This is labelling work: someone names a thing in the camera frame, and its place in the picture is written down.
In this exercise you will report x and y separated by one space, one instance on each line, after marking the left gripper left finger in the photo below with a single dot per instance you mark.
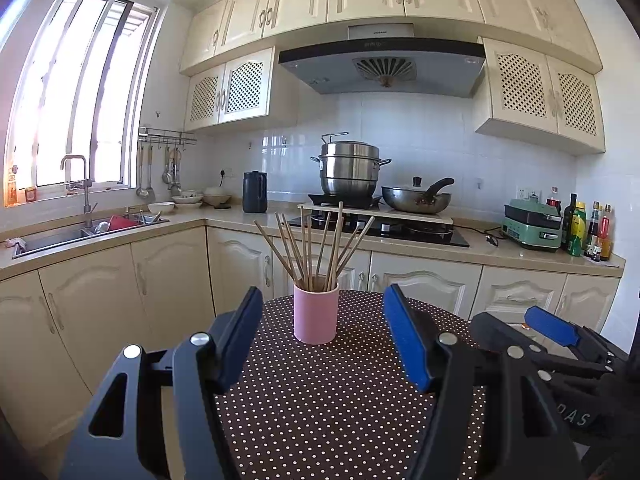
120 435

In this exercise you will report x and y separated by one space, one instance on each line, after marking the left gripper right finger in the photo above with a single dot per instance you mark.
522 437

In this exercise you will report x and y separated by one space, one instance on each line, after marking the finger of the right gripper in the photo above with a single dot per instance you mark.
494 335
583 342

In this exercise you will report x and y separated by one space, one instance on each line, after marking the wooden chopstick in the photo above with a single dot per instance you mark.
310 274
284 262
352 245
320 276
331 275
289 248

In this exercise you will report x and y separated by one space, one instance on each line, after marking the kitchen window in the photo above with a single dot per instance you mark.
78 93

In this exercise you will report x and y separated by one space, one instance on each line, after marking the green oil bottle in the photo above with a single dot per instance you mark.
577 230

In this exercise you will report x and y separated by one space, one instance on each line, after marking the green countertop appliance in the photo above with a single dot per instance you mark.
532 224

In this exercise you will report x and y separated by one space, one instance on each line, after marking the brown polka dot tablecloth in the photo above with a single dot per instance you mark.
343 410

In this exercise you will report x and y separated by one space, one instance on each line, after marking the black gas stove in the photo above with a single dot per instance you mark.
388 222

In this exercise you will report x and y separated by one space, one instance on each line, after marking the pink cylindrical utensil holder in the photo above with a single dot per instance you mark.
315 315

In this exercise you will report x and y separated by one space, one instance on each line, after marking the steel stacked steamer pot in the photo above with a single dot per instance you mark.
348 168

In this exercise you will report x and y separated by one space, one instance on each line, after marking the white bowl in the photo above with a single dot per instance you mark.
161 207

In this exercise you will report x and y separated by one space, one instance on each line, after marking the chrome sink faucet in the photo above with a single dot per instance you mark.
83 184

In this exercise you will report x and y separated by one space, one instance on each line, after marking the black electric kettle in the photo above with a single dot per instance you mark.
254 198

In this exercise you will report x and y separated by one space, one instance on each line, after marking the grey range hood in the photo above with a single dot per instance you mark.
388 60

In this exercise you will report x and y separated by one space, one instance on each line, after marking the steel wok black handle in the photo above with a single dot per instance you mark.
416 199

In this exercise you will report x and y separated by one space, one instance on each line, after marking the wall utensil rack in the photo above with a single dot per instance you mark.
169 137

